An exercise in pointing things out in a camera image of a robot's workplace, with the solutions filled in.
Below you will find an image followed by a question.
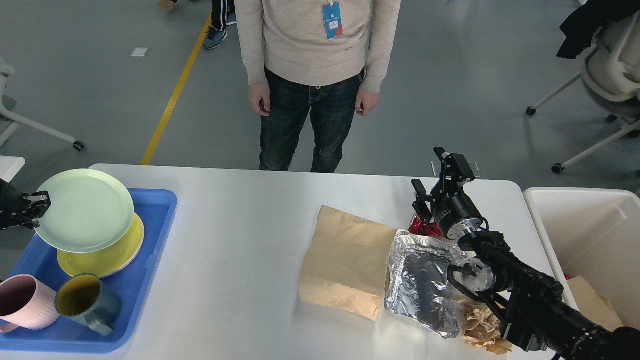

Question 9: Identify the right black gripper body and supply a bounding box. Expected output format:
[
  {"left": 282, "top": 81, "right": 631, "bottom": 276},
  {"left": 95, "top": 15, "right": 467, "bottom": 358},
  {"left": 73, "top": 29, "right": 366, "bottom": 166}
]
[{"left": 430, "top": 191, "right": 486, "bottom": 240}]

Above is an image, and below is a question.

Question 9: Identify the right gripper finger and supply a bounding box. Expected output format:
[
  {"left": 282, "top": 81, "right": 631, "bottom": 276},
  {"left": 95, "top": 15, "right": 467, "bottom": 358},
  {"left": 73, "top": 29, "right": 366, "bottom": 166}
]
[
  {"left": 411, "top": 178, "right": 434, "bottom": 224},
  {"left": 433, "top": 146, "right": 476, "bottom": 193}
]

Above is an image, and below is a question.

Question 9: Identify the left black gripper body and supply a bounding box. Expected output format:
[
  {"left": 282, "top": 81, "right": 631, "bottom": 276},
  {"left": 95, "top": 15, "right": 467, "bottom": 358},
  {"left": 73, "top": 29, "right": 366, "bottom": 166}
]
[{"left": 0, "top": 179, "right": 30, "bottom": 231}]

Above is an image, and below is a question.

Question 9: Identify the light green plate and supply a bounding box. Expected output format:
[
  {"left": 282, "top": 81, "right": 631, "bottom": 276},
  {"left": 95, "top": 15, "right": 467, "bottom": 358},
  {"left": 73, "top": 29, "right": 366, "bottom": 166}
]
[{"left": 35, "top": 169, "right": 135, "bottom": 253}]

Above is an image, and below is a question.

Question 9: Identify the dark teal mug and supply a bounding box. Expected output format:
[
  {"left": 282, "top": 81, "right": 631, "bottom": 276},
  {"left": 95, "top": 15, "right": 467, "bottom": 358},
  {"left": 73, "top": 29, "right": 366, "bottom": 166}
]
[{"left": 54, "top": 273, "right": 122, "bottom": 337}]

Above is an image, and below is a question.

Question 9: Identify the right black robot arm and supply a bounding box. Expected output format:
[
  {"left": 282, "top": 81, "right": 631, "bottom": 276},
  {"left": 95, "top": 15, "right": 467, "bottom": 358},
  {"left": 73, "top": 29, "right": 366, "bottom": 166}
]
[{"left": 411, "top": 146, "right": 640, "bottom": 360}]

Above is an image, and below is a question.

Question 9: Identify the silver foil bag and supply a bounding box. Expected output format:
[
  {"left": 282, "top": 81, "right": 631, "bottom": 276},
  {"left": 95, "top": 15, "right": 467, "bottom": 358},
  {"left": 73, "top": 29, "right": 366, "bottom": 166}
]
[{"left": 384, "top": 228, "right": 467, "bottom": 339}]

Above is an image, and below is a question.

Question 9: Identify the pink mug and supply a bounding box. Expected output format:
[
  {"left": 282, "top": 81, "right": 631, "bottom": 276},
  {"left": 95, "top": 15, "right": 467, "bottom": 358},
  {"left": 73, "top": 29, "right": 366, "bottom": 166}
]
[{"left": 0, "top": 274, "right": 60, "bottom": 333}]

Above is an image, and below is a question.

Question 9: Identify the white chair base left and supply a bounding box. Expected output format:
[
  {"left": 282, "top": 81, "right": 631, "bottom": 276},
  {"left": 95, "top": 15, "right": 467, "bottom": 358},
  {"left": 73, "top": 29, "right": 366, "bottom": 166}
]
[{"left": 0, "top": 55, "right": 86, "bottom": 152}]

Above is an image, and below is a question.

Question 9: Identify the yellow plate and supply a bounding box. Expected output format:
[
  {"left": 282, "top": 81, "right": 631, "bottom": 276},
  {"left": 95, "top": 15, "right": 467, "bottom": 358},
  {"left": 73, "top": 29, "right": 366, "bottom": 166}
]
[{"left": 56, "top": 214, "right": 146, "bottom": 278}]

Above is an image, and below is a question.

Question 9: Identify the brown paper bag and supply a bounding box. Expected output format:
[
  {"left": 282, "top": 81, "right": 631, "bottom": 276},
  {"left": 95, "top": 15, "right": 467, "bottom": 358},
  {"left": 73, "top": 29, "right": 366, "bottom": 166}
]
[{"left": 298, "top": 205, "right": 397, "bottom": 321}]

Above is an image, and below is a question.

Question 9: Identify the crumpled brown paper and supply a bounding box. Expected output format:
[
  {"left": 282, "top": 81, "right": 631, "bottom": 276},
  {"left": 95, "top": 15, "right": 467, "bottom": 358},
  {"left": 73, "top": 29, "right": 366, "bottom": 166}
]
[{"left": 457, "top": 299, "right": 513, "bottom": 356}]

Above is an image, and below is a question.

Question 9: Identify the blue plastic tray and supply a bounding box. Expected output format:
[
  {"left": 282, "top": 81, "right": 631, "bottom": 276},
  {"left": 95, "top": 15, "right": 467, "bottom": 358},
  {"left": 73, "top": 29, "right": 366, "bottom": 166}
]
[{"left": 0, "top": 188, "right": 178, "bottom": 354}]

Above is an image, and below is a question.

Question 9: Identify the white plastic bin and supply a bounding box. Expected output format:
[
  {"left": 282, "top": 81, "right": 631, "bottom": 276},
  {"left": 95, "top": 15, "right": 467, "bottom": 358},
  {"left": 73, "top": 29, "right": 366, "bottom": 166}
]
[{"left": 523, "top": 187, "right": 640, "bottom": 329}]

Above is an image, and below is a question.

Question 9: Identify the white office chair right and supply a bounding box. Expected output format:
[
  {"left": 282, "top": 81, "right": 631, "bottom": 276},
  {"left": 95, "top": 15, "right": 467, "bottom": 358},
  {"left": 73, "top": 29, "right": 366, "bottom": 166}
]
[{"left": 526, "top": 12, "right": 640, "bottom": 174}]

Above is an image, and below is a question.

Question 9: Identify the person in beige sweater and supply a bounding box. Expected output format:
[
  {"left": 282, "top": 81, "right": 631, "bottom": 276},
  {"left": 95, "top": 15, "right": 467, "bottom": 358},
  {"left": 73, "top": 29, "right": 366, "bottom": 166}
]
[{"left": 236, "top": 0, "right": 402, "bottom": 173}]

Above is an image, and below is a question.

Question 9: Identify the black jacket on chair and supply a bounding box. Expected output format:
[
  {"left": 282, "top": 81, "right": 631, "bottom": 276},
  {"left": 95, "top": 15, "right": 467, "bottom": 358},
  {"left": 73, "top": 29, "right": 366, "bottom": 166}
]
[{"left": 557, "top": 0, "right": 640, "bottom": 60}]

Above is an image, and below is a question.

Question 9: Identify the blue id badge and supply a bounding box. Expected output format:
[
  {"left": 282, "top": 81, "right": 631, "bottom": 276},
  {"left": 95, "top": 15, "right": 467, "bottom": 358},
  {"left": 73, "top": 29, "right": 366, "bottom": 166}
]
[{"left": 322, "top": 0, "right": 344, "bottom": 40}]

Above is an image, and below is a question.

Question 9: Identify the person in striped trackpants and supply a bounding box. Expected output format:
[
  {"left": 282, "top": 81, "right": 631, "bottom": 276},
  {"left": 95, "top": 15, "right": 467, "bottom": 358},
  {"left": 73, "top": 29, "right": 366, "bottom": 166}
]
[{"left": 202, "top": 0, "right": 237, "bottom": 50}]

